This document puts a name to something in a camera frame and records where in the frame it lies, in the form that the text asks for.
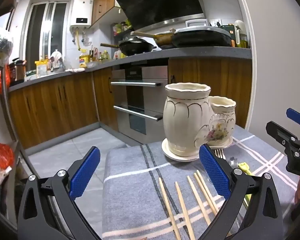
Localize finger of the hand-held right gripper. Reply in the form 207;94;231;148
286;108;300;128
266;121;299;147

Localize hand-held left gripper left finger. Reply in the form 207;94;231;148
17;145;102;240

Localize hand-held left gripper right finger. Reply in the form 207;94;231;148
199;144;283;240

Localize cream ceramic utensil holder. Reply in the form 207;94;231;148
161;82;237;162

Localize grey plaid tablecloth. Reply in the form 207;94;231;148
102;125;300;240

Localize wooden base cabinets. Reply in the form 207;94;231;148
9;57;252;150

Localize red plastic bag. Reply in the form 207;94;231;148
0;142;14;180

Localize stainless steel oven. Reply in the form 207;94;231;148
111;64;169;143

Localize yellow oil bottle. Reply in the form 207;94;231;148
79;50;88;68

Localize yellow packet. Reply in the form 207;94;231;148
35;60;49;77

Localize dark green appliance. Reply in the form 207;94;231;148
220;24;237;47

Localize white cloth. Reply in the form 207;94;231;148
50;50;64;69

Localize dark jar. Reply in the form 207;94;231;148
14;59;27;82

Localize grey kitchen countertop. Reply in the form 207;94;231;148
9;46;252;92

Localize grey electric griddle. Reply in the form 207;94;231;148
171;19;233;48

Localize black wok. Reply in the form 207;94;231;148
100;36;157;57

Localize yellow frying pan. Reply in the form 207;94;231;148
130;29;177;49

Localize kitchen window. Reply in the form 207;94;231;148
25;1;68;65

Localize white water heater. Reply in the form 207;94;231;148
70;0;94;29

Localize black range hood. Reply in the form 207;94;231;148
114;0;207;29

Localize yellow-green handled utensil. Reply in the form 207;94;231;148
237;162;255;208

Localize wooden wall cabinets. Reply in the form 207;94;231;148
91;0;140;27

